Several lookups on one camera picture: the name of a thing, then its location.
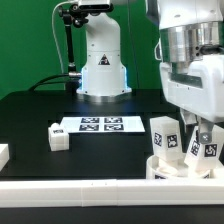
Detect camera on mount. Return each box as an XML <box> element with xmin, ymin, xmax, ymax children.
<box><xmin>78</xmin><ymin>0</ymin><xmax>112</xmax><ymax>12</ymax></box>

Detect black cables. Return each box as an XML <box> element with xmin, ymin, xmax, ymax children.
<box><xmin>28</xmin><ymin>73</ymin><xmax>72</xmax><ymax>92</ymax></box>

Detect white marker sheet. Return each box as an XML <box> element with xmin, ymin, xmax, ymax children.
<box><xmin>60</xmin><ymin>116</ymin><xmax>145</xmax><ymax>133</ymax></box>

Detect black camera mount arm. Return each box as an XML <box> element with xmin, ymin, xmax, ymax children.
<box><xmin>58</xmin><ymin>3</ymin><xmax>100</xmax><ymax>92</ymax></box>

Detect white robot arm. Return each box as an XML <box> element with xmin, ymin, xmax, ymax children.
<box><xmin>78</xmin><ymin>0</ymin><xmax>224</xmax><ymax>144</ymax></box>

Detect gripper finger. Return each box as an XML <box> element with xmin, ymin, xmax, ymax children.
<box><xmin>197</xmin><ymin>117</ymin><xmax>214</xmax><ymax>144</ymax></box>
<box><xmin>181</xmin><ymin>109</ymin><xmax>197</xmax><ymax>125</ymax></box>

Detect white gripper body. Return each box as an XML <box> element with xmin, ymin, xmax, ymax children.
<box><xmin>160</xmin><ymin>55</ymin><xmax>224</xmax><ymax>123</ymax></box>

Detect white cable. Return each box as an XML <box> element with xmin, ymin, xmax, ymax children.
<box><xmin>51</xmin><ymin>0</ymin><xmax>78</xmax><ymax>92</ymax></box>

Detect white U-shaped fence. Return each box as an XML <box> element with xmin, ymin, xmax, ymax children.
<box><xmin>0</xmin><ymin>143</ymin><xmax>224</xmax><ymax>209</ymax></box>

